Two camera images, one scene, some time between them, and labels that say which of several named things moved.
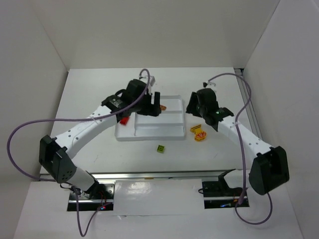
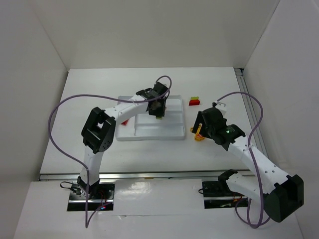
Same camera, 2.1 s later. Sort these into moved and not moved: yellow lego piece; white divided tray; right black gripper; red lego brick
Moved: right black gripper
Not moved: white divided tray; red lego brick; yellow lego piece
